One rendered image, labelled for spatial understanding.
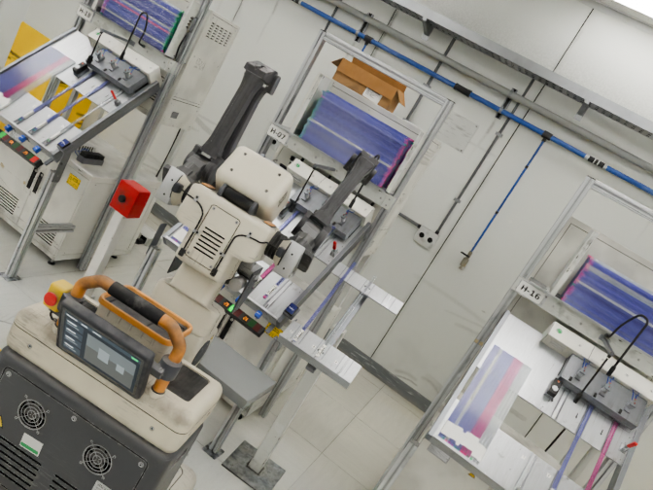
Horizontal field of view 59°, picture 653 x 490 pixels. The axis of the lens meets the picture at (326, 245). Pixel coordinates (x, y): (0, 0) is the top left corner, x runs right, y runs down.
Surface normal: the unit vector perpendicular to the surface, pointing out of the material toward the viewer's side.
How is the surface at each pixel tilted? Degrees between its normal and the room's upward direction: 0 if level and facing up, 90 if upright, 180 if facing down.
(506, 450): 44
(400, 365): 90
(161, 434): 90
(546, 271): 90
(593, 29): 90
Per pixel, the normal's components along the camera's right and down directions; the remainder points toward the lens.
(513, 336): 0.11, -0.57
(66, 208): -0.35, 0.05
